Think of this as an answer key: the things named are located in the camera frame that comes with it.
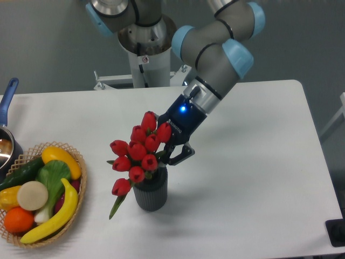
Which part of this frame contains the yellow squash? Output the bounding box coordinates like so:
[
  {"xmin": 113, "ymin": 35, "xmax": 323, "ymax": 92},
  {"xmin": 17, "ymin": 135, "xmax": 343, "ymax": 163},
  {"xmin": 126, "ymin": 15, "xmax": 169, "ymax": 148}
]
[{"xmin": 41, "ymin": 146, "xmax": 81, "ymax": 180}]

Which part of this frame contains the woven wicker basket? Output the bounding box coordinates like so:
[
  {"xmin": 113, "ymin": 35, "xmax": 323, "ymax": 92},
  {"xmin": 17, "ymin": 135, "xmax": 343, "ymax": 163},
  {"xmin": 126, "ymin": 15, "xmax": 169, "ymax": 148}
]
[{"xmin": 1, "ymin": 141, "xmax": 87, "ymax": 249}]

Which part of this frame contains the blue handled saucepan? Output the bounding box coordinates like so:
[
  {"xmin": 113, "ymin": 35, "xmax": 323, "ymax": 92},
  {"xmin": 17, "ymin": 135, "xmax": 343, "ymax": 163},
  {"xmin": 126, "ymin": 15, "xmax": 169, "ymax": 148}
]
[{"xmin": 1, "ymin": 78, "xmax": 23, "ymax": 182}]

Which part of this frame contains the white furniture leg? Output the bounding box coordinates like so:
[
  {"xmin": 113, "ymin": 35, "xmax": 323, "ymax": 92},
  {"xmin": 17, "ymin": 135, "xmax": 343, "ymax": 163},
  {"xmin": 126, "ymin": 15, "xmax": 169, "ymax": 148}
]
[{"xmin": 319, "ymin": 92, "xmax": 344, "ymax": 143}]

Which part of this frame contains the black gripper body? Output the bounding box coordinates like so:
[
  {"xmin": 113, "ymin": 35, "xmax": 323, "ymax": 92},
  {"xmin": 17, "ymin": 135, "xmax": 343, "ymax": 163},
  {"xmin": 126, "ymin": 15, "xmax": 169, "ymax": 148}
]
[{"xmin": 165, "ymin": 94, "xmax": 206, "ymax": 146}]

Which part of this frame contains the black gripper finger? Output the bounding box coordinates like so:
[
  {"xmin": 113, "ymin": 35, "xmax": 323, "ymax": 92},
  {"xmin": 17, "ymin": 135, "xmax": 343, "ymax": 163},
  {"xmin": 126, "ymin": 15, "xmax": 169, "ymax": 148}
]
[
  {"xmin": 155, "ymin": 113, "xmax": 167, "ymax": 127},
  {"xmin": 161, "ymin": 141, "xmax": 195, "ymax": 166}
]

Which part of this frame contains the red tulip bouquet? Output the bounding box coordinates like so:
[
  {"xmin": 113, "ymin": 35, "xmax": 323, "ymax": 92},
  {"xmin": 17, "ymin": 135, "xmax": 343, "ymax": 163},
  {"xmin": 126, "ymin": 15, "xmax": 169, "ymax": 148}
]
[{"xmin": 108, "ymin": 111, "xmax": 172, "ymax": 219}]

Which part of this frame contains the black device at table edge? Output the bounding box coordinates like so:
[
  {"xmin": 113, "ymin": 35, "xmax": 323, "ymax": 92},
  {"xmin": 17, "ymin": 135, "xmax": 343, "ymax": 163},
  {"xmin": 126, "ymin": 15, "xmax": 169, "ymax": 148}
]
[{"xmin": 325, "ymin": 219, "xmax": 344, "ymax": 247}]

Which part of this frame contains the dark red vegetable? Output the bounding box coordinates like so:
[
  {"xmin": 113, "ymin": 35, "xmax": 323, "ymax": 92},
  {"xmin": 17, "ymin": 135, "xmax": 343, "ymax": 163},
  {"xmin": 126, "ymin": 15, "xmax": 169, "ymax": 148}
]
[{"xmin": 53, "ymin": 179, "xmax": 80, "ymax": 214}]

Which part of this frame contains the yellow bell pepper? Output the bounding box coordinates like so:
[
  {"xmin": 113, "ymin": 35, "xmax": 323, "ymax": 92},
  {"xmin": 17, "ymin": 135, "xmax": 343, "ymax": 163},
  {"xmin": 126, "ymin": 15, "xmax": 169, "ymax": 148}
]
[{"xmin": 1, "ymin": 186, "xmax": 21, "ymax": 211}]

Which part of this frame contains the beige round disc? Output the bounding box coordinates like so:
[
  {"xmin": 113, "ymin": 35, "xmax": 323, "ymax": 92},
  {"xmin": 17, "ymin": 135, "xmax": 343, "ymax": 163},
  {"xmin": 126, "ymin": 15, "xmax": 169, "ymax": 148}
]
[{"xmin": 17, "ymin": 181, "xmax": 49, "ymax": 211}]

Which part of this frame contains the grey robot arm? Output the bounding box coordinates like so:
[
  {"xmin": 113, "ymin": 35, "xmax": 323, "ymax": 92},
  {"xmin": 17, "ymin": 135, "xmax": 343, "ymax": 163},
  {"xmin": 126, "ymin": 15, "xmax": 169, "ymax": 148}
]
[{"xmin": 86, "ymin": 1, "xmax": 265, "ymax": 166}]

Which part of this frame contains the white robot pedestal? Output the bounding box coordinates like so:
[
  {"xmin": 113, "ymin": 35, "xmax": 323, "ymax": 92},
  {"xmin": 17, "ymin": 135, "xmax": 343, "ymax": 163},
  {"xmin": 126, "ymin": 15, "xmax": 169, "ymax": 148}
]
[{"xmin": 93, "ymin": 49, "xmax": 194, "ymax": 90}]

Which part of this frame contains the yellow banana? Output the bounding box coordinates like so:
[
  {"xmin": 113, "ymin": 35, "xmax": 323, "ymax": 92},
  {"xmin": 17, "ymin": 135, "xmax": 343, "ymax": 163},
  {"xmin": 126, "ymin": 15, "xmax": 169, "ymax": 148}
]
[{"xmin": 20, "ymin": 178, "xmax": 78, "ymax": 244}]

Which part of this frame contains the orange fruit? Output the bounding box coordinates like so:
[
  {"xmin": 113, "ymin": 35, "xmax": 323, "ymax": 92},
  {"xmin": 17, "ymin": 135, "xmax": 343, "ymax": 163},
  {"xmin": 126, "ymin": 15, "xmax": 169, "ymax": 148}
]
[{"xmin": 4, "ymin": 207, "xmax": 34, "ymax": 233}]

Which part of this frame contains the dark grey ribbed vase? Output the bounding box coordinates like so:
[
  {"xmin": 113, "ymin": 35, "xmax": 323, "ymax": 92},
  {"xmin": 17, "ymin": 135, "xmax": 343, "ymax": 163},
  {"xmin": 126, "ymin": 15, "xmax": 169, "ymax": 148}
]
[{"xmin": 133, "ymin": 167, "xmax": 168, "ymax": 212}]

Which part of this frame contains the green bok choy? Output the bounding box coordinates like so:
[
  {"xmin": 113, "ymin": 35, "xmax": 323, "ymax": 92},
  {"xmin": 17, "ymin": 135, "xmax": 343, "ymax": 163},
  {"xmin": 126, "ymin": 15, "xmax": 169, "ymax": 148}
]
[{"xmin": 34, "ymin": 160, "xmax": 71, "ymax": 225}]

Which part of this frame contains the green cucumber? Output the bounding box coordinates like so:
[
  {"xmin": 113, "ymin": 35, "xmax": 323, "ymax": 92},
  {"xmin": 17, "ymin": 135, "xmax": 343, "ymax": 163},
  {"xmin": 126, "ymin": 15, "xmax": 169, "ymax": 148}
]
[{"xmin": 1, "ymin": 156, "xmax": 44, "ymax": 190}]

